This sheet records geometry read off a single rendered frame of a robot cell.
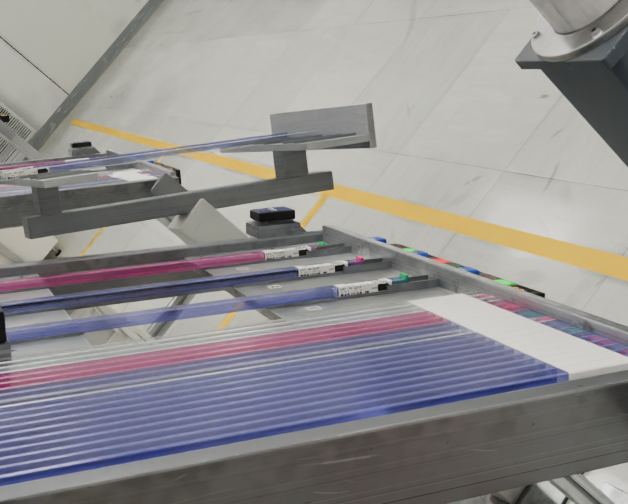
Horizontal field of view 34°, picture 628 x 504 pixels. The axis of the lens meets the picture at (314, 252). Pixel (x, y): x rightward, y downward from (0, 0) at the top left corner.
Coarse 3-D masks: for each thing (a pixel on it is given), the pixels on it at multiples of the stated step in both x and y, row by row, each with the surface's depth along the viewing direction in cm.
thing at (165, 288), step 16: (256, 272) 112; (272, 272) 112; (288, 272) 113; (128, 288) 106; (144, 288) 107; (160, 288) 107; (176, 288) 108; (192, 288) 109; (208, 288) 109; (0, 304) 101; (16, 304) 102; (32, 304) 102; (48, 304) 103; (64, 304) 104; (80, 304) 104
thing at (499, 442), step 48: (576, 384) 71; (624, 384) 71; (336, 432) 63; (384, 432) 64; (432, 432) 66; (480, 432) 67; (528, 432) 68; (576, 432) 70; (624, 432) 72; (48, 480) 58; (96, 480) 58; (144, 480) 59; (192, 480) 60; (240, 480) 61; (288, 480) 62; (336, 480) 63; (384, 480) 65; (432, 480) 66; (480, 480) 68; (528, 480) 69
